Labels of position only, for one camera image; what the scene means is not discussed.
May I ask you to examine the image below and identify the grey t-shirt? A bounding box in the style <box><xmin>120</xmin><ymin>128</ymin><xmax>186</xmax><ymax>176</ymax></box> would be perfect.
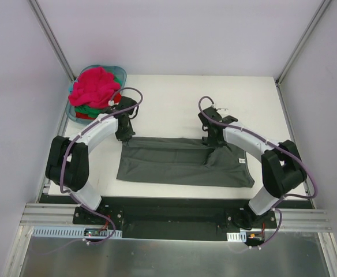
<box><xmin>117</xmin><ymin>137</ymin><xmax>254</xmax><ymax>188</ymax></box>

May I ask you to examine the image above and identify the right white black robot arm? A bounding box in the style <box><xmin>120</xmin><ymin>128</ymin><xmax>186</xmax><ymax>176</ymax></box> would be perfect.
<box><xmin>198</xmin><ymin>106</ymin><xmax>307</xmax><ymax>230</ymax></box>

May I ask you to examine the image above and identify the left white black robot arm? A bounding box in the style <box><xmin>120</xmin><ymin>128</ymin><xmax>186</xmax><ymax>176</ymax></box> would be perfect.
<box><xmin>45</xmin><ymin>96</ymin><xmax>138</xmax><ymax>224</ymax></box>

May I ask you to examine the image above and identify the red t-shirt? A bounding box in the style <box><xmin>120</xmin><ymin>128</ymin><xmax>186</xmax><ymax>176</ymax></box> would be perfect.
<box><xmin>68</xmin><ymin>89</ymin><xmax>122</xmax><ymax>119</ymax></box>

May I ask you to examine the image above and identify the green t-shirt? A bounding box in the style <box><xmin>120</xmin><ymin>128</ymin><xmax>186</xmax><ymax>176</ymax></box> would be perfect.
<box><xmin>69</xmin><ymin>73</ymin><xmax>121</xmax><ymax>118</ymax></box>

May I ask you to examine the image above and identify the pink t-shirt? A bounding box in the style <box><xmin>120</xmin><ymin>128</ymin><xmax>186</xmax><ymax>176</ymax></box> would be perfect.
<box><xmin>68</xmin><ymin>66</ymin><xmax>122</xmax><ymax>109</ymax></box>

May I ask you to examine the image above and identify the blue plastic basket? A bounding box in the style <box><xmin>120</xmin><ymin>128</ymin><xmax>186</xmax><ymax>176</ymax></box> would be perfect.
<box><xmin>66</xmin><ymin>65</ymin><xmax>127</xmax><ymax>125</ymax></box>

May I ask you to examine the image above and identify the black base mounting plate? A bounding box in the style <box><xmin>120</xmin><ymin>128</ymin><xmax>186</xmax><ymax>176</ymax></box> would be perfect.
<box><xmin>38</xmin><ymin>194</ymin><xmax>313</xmax><ymax>241</ymax></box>

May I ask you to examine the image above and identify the right aluminium frame post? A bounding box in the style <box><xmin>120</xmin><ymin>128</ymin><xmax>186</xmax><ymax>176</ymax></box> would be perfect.
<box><xmin>275</xmin><ymin>0</ymin><xmax>333</xmax><ymax>87</ymax></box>

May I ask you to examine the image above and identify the aluminium frame post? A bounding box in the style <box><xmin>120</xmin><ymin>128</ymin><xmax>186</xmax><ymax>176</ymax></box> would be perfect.
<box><xmin>275</xmin><ymin>0</ymin><xmax>333</xmax><ymax>87</ymax></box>
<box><xmin>27</xmin><ymin>0</ymin><xmax>75</xmax><ymax>81</ymax></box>

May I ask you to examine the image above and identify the right white cable duct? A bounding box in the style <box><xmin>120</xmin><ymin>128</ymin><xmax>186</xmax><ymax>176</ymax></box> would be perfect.
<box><xmin>226</xmin><ymin>231</ymin><xmax>247</xmax><ymax>243</ymax></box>

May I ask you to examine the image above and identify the aluminium front rail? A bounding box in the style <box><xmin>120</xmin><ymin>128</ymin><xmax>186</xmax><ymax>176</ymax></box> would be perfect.
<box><xmin>20</xmin><ymin>203</ymin><xmax>332</xmax><ymax>233</ymax></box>

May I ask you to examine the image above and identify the left aluminium frame post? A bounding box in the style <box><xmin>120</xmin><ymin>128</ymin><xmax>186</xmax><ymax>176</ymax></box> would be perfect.
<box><xmin>27</xmin><ymin>0</ymin><xmax>75</xmax><ymax>81</ymax></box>

